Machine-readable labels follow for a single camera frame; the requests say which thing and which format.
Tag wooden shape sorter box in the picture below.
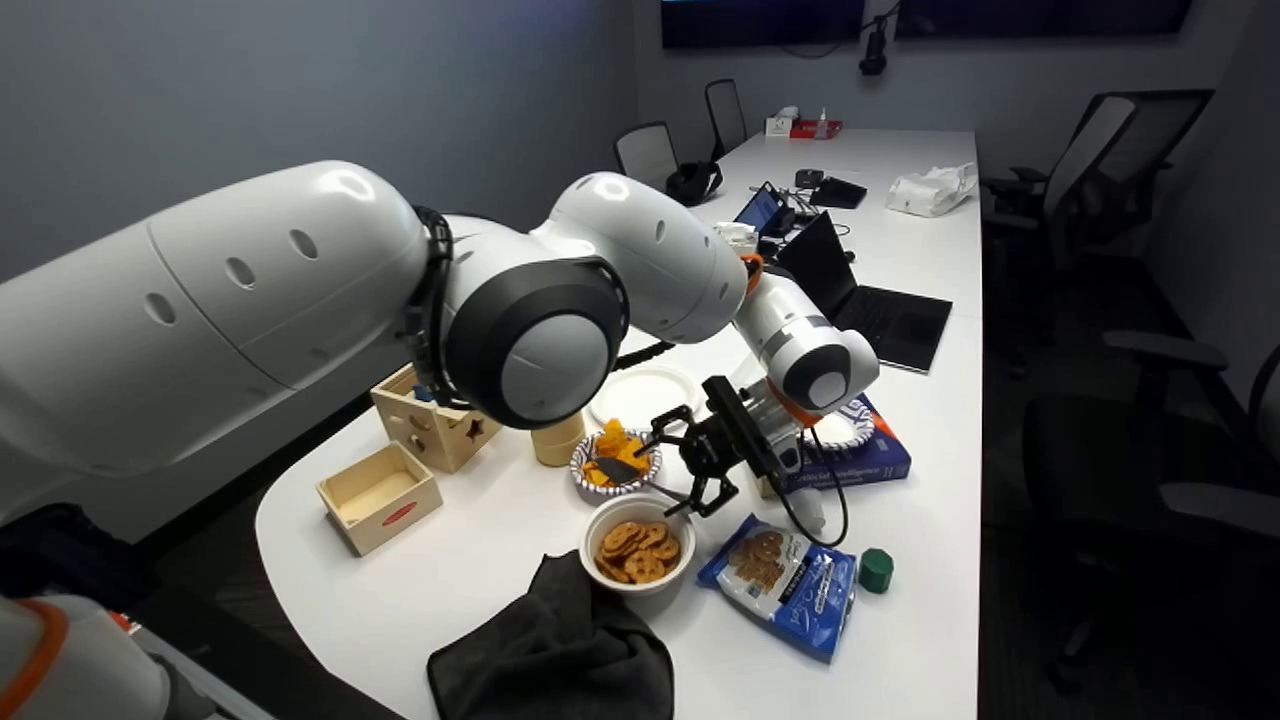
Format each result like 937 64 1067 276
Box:
372 365 499 472

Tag black cloth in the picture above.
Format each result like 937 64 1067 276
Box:
424 550 677 720

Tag left side office chair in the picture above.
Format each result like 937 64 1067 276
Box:
613 121 677 189

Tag blue snack packet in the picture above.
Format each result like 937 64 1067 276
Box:
696 517 856 660

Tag right side office chairs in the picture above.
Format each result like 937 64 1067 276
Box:
991 86 1280 691

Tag crumpled white tissue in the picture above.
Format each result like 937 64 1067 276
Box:
887 164 980 214

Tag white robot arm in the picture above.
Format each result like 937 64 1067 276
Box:
0 160 878 506

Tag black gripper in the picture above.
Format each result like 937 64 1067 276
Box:
649 375 798 517

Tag black and white patterned bowl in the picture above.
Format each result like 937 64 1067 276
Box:
568 422 659 503

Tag white red box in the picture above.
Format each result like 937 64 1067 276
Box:
764 109 844 141

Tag grey spatula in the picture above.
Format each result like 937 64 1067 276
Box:
585 454 659 487

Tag white bowl with snacks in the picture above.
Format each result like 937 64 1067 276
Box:
580 497 696 595

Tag far black office chair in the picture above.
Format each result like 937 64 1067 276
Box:
703 81 748 155

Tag open wooden box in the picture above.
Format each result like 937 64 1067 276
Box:
320 442 444 556

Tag robot base stand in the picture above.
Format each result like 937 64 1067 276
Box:
0 503 270 720

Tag tan water bottle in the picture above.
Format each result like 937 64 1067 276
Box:
533 412 585 466

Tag green bottle cap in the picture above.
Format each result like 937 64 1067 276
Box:
859 547 896 595

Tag grey laptop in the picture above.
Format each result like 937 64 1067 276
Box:
835 285 952 371

